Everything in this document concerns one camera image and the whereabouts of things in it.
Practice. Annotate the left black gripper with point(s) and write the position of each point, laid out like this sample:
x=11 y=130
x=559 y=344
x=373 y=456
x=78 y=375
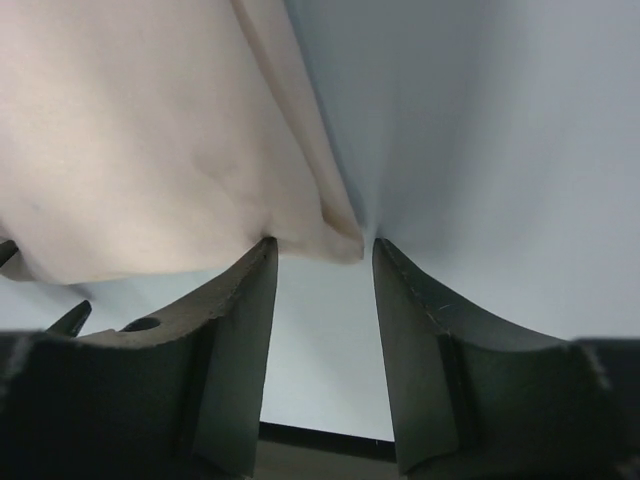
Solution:
x=71 y=322

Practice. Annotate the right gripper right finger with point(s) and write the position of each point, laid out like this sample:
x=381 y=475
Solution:
x=471 y=393

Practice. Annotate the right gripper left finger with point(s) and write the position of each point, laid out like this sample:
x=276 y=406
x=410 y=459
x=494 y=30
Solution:
x=207 y=351

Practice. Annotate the cream white t shirt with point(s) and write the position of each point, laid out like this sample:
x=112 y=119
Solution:
x=155 y=137

